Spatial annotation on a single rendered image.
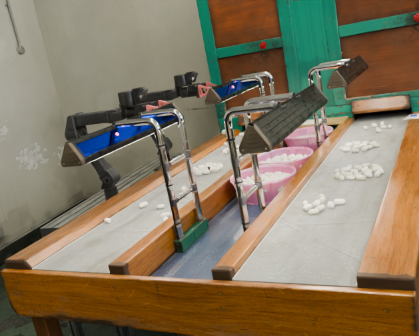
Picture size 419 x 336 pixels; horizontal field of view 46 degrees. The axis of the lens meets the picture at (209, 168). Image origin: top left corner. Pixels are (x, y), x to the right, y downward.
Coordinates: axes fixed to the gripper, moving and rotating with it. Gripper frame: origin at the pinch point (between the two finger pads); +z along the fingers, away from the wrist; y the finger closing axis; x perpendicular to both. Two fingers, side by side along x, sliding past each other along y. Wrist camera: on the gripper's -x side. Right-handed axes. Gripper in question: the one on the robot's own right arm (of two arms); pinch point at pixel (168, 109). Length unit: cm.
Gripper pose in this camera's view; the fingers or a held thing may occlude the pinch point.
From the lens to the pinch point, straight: 211.9
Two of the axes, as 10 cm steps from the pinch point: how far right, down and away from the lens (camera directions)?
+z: 9.2, -0.7, -3.8
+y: 3.4, -2.9, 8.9
